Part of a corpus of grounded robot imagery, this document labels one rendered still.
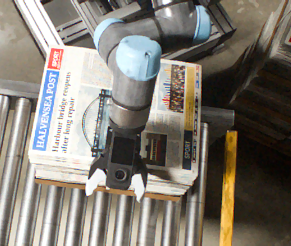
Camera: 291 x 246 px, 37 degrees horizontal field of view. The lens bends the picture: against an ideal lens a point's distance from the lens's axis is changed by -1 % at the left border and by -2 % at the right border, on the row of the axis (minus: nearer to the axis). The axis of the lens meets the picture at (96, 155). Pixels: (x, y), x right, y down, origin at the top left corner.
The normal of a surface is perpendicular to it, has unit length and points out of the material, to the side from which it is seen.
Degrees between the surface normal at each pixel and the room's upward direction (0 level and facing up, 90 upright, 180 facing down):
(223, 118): 0
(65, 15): 0
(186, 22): 24
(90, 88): 8
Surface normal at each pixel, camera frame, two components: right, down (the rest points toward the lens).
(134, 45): 0.10, -0.75
